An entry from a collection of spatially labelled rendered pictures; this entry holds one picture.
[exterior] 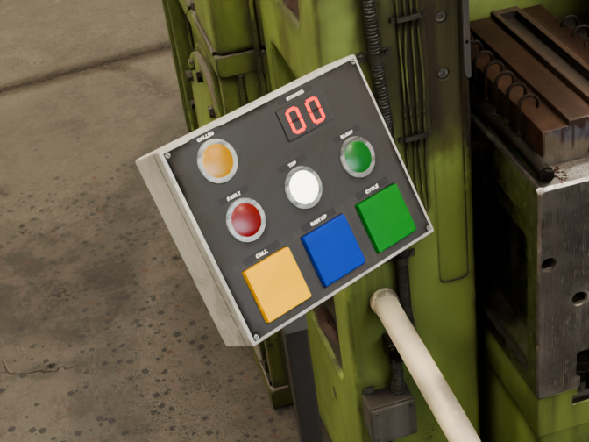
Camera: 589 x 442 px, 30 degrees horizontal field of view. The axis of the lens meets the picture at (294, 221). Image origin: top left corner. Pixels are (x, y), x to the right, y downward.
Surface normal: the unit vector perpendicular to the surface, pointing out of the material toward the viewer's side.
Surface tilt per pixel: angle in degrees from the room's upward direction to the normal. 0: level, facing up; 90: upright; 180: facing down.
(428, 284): 90
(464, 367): 90
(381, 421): 90
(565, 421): 90
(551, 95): 0
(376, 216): 60
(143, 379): 0
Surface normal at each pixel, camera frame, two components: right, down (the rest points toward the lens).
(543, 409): 0.26, 0.52
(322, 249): 0.50, -0.10
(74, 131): -0.11, -0.82
